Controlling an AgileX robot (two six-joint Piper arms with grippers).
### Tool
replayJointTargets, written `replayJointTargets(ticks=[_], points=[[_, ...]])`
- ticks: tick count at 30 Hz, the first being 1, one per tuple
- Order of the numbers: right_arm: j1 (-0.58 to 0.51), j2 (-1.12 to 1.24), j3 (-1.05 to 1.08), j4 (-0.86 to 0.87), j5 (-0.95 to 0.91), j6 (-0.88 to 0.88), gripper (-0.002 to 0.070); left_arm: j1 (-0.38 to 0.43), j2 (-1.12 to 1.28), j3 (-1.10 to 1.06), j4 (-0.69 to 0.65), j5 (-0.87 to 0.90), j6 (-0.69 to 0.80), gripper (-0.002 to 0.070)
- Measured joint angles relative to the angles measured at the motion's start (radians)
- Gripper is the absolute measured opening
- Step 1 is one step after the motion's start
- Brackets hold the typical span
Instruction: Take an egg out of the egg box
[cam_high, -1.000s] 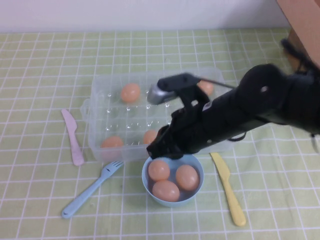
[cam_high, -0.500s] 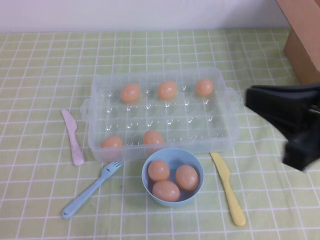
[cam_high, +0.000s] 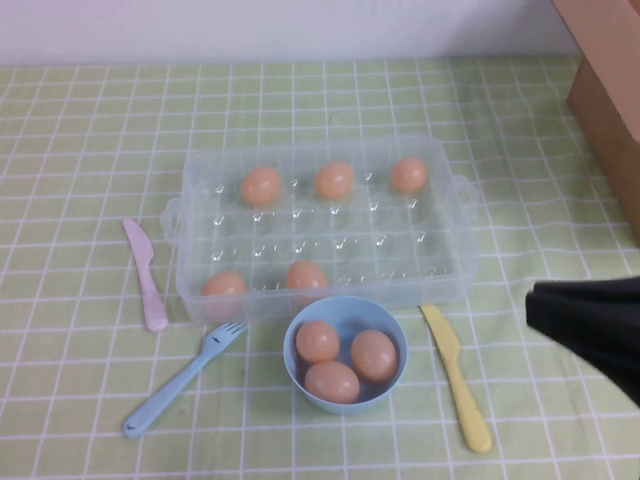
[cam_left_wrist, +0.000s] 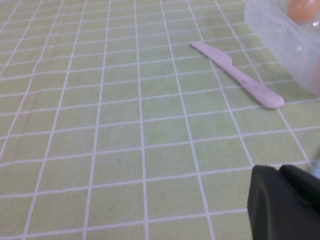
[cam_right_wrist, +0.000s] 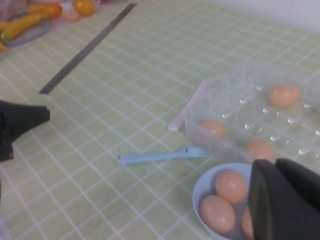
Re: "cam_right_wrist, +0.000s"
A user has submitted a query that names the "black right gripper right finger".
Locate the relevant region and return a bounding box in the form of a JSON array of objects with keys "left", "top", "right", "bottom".
[{"left": 248, "top": 158, "right": 320, "bottom": 240}]

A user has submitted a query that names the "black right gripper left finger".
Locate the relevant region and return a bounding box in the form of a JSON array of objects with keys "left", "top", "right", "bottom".
[{"left": 0, "top": 99, "right": 51, "bottom": 162}]

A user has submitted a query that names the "brown egg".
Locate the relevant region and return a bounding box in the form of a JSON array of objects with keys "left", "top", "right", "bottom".
[
  {"left": 241, "top": 206, "right": 255, "bottom": 240},
  {"left": 198, "top": 119, "right": 227, "bottom": 138},
  {"left": 214, "top": 169, "right": 249, "bottom": 205},
  {"left": 244, "top": 138, "right": 275, "bottom": 162},
  {"left": 269, "top": 83, "right": 301, "bottom": 108},
  {"left": 199, "top": 194, "right": 237, "bottom": 235}
]

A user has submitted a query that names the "transparent plastic egg box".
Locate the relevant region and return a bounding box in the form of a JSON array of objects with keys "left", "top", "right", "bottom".
[{"left": 183, "top": 62, "right": 320, "bottom": 166}]

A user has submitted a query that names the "grey plate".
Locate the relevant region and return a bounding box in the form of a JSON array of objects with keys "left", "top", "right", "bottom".
[{"left": 0, "top": 14, "right": 52, "bottom": 55}]

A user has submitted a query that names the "light blue bowl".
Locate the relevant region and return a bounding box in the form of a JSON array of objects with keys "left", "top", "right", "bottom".
[{"left": 192, "top": 162, "right": 256, "bottom": 240}]

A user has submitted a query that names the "yellow banana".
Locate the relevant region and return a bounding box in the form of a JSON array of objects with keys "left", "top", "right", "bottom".
[{"left": 1, "top": 12, "right": 50, "bottom": 41}]

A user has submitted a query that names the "green checked tablecloth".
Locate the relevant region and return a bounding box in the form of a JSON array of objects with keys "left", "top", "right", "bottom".
[{"left": 0, "top": 0, "right": 320, "bottom": 240}]

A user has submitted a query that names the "long metal ruler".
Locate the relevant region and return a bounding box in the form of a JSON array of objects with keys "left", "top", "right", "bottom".
[{"left": 38, "top": 2, "right": 138, "bottom": 95}]

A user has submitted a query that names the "pale pink peach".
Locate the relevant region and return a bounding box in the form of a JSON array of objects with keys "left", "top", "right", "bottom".
[{"left": 62, "top": 9, "right": 82, "bottom": 24}]

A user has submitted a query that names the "yellow orange round fruit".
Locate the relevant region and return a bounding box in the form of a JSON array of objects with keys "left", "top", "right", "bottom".
[{"left": 72, "top": 0, "right": 96, "bottom": 17}]

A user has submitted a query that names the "light blue plastic fork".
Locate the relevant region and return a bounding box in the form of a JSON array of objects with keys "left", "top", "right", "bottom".
[{"left": 117, "top": 146, "right": 210, "bottom": 166}]

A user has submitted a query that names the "pink plastic knife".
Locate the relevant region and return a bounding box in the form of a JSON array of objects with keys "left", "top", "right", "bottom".
[{"left": 167, "top": 79, "right": 208, "bottom": 132}]

